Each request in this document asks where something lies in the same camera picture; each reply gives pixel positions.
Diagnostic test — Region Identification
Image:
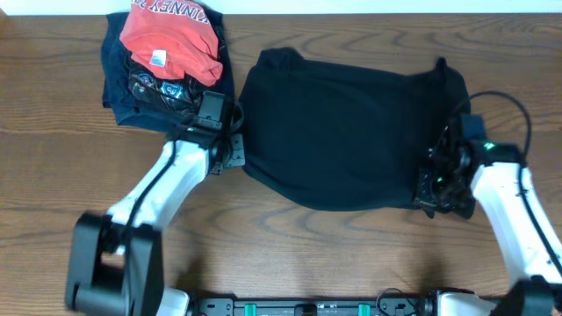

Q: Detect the black t-shirt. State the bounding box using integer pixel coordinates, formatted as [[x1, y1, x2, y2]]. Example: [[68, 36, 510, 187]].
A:
[[240, 47, 471, 212]]

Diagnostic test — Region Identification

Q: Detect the black patterned folded shirt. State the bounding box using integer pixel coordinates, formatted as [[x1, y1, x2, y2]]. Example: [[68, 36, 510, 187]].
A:
[[128, 61, 207, 116]]

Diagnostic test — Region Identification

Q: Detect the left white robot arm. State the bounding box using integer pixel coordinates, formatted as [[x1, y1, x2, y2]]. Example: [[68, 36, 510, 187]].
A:
[[64, 127, 245, 316]]

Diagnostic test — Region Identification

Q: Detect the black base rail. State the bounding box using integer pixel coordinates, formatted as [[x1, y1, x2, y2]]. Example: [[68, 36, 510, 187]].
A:
[[188, 287, 506, 316]]

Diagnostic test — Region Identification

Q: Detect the navy folded t-shirt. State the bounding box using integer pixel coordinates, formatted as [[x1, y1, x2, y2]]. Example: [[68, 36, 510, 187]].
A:
[[101, 7, 234, 133]]

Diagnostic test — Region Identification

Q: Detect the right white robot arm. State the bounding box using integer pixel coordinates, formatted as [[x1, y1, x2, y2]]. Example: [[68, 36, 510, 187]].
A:
[[414, 140, 561, 315]]

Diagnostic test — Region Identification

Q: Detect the orange folded t-shirt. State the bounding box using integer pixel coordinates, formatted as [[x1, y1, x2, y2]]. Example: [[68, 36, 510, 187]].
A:
[[119, 0, 223, 87]]

